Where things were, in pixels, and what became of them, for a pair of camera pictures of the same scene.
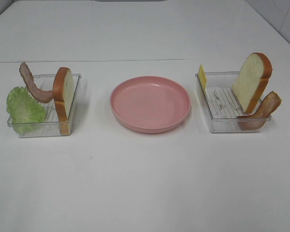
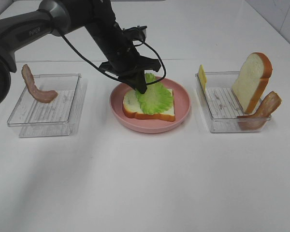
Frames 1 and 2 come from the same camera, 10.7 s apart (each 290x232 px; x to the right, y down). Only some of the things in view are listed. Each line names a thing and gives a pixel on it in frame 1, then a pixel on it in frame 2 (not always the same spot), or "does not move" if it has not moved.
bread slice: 64,89 -> 132,108
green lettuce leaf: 25,112 -> 157,98
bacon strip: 42,95 does not move
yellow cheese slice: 202,78 does not move
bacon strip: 259,120 does not move
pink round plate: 150,104 does not move
